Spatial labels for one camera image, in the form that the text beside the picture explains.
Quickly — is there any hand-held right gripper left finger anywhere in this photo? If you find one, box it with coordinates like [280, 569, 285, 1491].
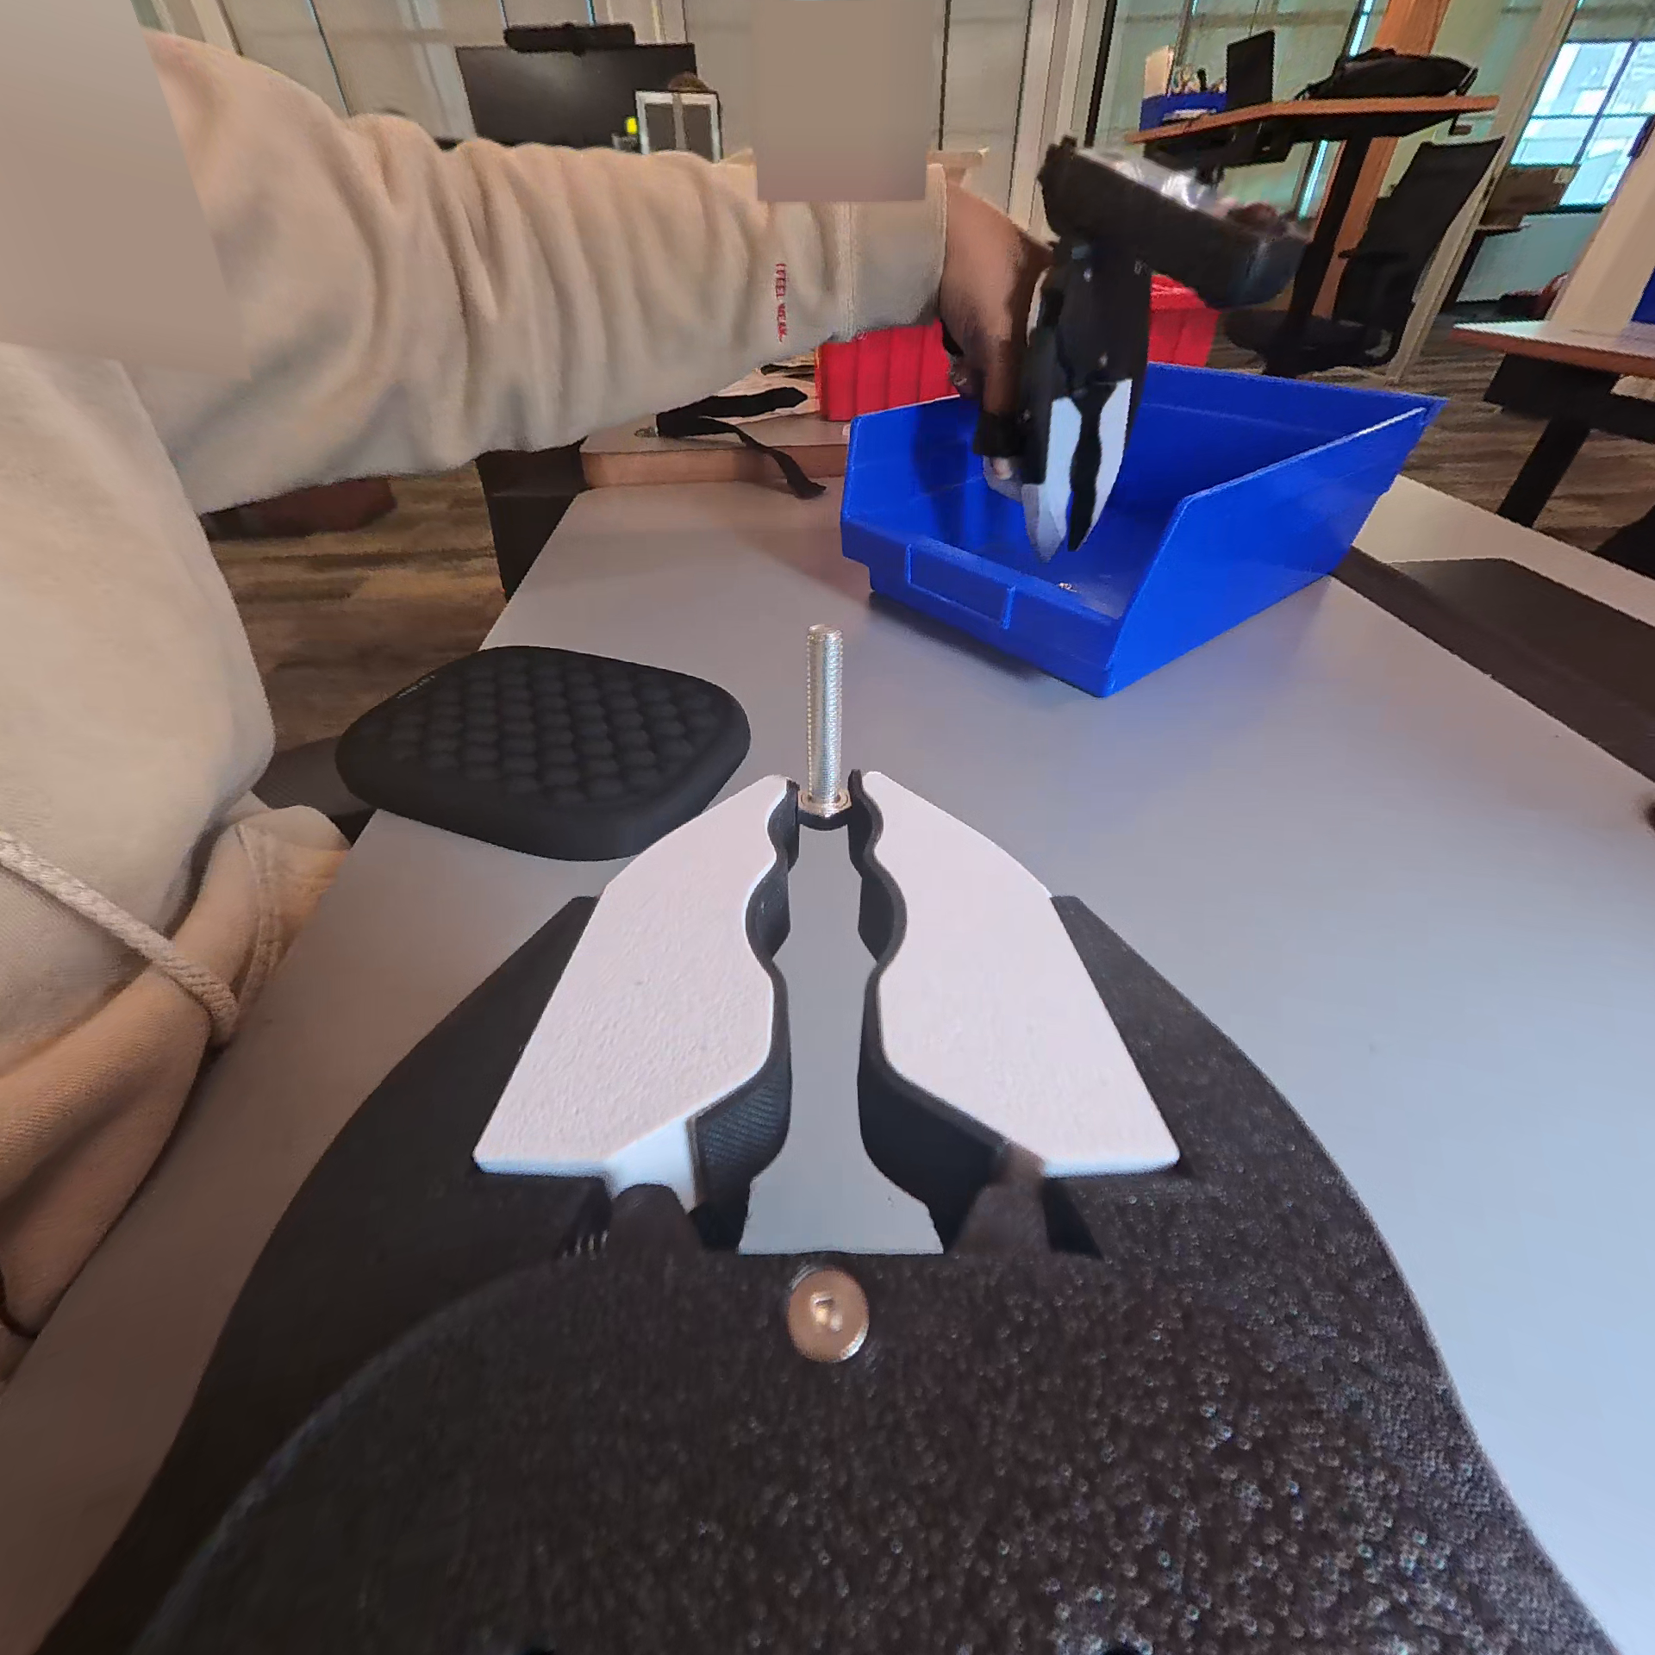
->
[477, 772, 797, 1213]

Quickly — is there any person's torso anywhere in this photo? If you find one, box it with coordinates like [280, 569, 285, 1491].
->
[0, 349, 350, 1347]

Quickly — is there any black office chair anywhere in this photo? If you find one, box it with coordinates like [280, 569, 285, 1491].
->
[1280, 143, 1502, 378]

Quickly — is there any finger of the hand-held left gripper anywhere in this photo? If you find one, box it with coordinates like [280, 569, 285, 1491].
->
[1025, 389, 1088, 566]
[1075, 374, 1144, 551]

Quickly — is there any person's left forearm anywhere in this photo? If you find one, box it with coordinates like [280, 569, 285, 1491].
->
[129, 41, 957, 511]

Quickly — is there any person's left hand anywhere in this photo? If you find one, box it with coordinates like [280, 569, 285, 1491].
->
[937, 188, 1053, 394]

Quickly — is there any black wrist rest pad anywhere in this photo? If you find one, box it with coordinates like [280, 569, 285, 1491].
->
[338, 648, 753, 861]

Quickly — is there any wooden standing desk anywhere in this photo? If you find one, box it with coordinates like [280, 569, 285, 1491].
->
[1137, 98, 1502, 313]

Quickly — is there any black strap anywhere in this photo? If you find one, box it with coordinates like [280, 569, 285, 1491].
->
[652, 389, 829, 497]

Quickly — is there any red plastic bin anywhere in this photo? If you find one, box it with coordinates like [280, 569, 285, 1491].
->
[823, 272, 1218, 421]

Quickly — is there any blue plastic bin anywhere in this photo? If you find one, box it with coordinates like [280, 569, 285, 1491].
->
[842, 362, 1444, 701]

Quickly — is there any black backpack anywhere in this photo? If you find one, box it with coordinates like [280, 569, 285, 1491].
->
[1307, 52, 1474, 104]

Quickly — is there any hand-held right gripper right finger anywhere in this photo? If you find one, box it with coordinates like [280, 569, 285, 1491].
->
[858, 769, 1182, 1206]

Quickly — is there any wooden office desk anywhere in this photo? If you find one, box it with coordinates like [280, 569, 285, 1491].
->
[1450, 318, 1655, 533]

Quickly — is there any light wooden board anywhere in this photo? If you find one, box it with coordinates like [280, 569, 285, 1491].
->
[574, 362, 854, 493]

